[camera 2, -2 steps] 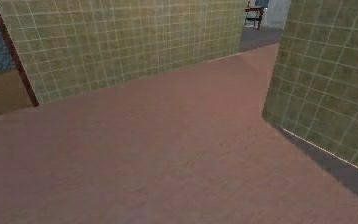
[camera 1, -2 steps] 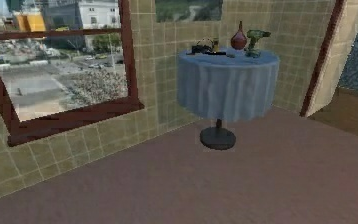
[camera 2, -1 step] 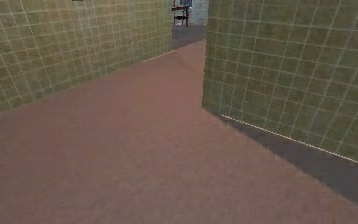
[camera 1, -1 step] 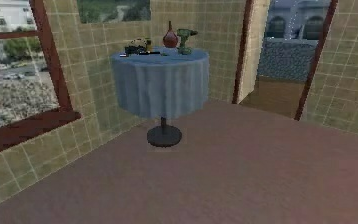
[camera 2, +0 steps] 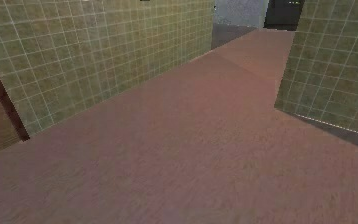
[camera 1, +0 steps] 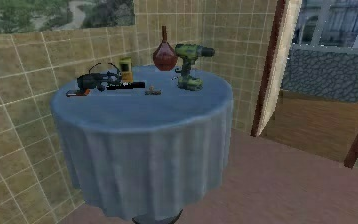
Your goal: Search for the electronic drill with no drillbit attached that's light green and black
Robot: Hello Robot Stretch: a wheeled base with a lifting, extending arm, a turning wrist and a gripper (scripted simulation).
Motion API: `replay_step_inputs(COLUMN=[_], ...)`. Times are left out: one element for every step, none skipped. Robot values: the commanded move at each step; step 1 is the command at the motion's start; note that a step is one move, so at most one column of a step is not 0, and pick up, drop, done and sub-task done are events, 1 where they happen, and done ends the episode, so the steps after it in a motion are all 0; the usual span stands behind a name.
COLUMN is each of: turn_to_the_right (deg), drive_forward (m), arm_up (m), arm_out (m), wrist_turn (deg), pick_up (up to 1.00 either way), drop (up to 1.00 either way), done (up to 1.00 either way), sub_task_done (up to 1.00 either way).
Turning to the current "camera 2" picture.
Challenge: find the black cabinet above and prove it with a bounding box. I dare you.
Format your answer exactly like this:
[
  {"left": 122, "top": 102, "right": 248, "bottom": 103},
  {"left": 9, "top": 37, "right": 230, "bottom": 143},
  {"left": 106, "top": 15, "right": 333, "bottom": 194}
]
[{"left": 263, "top": 0, "right": 306, "bottom": 32}]

